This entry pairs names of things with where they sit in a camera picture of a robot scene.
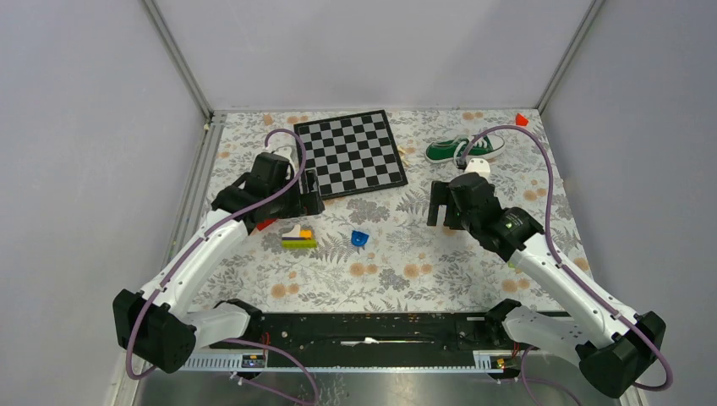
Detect green canvas sneaker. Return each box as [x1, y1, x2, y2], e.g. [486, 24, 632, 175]
[424, 135, 506, 164]

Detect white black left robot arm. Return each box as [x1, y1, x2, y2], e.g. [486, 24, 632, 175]
[112, 152, 324, 373]

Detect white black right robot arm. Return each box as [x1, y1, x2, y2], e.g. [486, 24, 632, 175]
[427, 173, 666, 398]

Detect stacked colourful toy bricks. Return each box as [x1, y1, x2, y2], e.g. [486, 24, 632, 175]
[281, 224, 318, 249]

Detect red toy brick window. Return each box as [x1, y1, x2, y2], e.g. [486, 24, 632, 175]
[255, 218, 277, 231]

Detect black grey chessboard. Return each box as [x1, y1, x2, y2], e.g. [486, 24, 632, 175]
[293, 110, 408, 200]

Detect small wooden piece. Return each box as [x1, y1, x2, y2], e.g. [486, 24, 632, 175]
[397, 146, 409, 165]

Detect blue plastic cap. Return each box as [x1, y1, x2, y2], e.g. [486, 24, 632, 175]
[351, 230, 369, 247]

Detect floral table mat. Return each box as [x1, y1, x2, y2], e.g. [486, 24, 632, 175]
[191, 109, 588, 312]

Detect red wedge block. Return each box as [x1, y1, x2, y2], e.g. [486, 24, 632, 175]
[515, 113, 529, 127]

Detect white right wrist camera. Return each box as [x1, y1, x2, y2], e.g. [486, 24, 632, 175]
[463, 158, 491, 179]

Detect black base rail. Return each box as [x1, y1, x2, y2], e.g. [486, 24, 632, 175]
[210, 311, 542, 370]

